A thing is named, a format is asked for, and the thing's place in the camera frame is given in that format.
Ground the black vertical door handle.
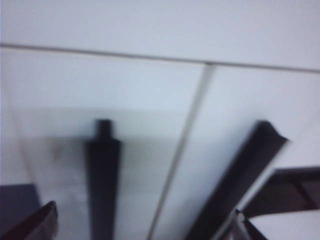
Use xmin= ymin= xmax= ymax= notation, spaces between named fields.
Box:
xmin=84 ymin=118 xmax=124 ymax=240
xmin=184 ymin=119 xmax=291 ymax=240

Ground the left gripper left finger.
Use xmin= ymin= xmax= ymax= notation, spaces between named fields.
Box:
xmin=0 ymin=199 xmax=59 ymax=240

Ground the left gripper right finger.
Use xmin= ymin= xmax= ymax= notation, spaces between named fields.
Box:
xmin=212 ymin=209 xmax=269 ymax=240

